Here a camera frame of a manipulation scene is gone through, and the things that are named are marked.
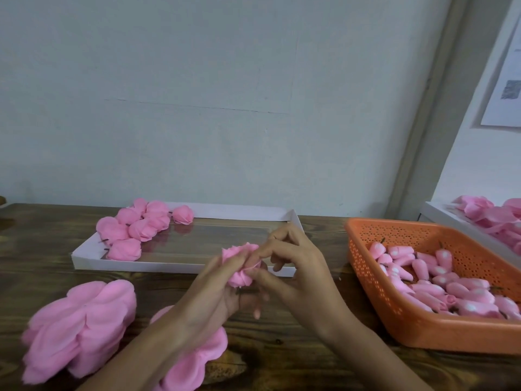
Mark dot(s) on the person's right hand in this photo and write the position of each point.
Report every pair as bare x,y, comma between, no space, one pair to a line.
308,290

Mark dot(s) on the person's left hand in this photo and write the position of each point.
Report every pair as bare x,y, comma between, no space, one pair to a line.
212,301

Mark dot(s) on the white shallow tray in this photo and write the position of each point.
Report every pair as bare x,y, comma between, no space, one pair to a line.
203,240

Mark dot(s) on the stack of pink petals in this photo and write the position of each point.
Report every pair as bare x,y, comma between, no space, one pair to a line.
77,330
191,366

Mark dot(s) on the pink petal flower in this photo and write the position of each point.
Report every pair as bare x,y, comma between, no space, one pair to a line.
157,215

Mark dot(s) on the pink rose buds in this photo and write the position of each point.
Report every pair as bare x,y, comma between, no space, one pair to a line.
427,281

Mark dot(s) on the group of finished pink roses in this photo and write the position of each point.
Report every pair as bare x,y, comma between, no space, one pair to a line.
110,229

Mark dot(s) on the pile of pink petals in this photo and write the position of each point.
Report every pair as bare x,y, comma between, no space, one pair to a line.
487,214

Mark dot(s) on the person's right forearm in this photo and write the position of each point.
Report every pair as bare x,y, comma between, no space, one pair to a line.
370,360

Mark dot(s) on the person's left forearm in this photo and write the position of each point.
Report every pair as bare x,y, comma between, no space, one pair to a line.
134,358

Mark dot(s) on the orange plastic basket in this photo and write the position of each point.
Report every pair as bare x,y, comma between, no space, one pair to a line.
411,330

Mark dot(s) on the white paper notice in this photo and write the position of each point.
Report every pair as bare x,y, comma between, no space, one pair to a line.
503,85

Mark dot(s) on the grey door frame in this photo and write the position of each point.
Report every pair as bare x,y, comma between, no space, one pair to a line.
441,101

